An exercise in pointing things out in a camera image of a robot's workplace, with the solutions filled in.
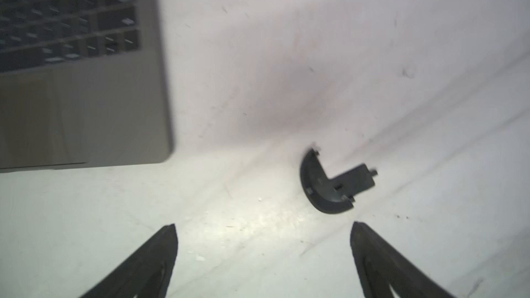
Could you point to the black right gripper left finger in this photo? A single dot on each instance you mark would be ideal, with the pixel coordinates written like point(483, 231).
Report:
point(146, 273)

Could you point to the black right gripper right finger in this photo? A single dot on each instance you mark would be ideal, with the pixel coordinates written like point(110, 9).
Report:
point(384, 272)

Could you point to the black mouse battery cover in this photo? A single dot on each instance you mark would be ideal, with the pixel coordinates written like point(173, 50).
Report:
point(336, 195)

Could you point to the grey laptop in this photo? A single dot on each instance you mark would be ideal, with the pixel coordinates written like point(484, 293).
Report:
point(83, 84)

